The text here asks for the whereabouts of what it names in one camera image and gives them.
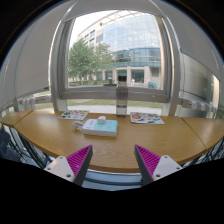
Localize white coiled cable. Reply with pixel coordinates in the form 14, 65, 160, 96
71, 121, 84, 132

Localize white and teal power strip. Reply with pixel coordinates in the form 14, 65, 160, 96
82, 119, 118, 137

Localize white charger plug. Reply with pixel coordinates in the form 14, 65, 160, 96
97, 116, 106, 124

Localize grey window frame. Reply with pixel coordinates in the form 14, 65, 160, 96
49, 17, 180, 116

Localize right sticker sheet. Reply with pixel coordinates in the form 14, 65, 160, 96
130, 112, 164, 124

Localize sticker sheet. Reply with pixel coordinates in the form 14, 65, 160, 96
130, 112, 164, 124
59, 110, 89, 121

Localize left sticker sheet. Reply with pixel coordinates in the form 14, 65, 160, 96
59, 110, 89, 121

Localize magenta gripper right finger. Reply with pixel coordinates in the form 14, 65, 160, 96
134, 145, 182, 185

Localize clear water bottle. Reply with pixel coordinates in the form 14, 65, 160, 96
116, 81, 128, 118

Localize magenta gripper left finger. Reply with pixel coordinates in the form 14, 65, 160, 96
45, 145, 93, 186

